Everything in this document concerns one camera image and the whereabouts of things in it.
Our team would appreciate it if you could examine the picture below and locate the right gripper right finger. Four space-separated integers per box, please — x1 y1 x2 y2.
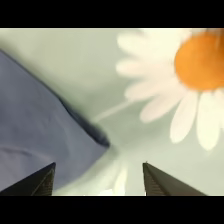
142 161 208 197

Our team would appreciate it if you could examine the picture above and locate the blue shirt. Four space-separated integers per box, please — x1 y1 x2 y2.
0 49 111 192

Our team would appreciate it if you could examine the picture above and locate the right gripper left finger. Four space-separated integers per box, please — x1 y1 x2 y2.
0 162 57 197

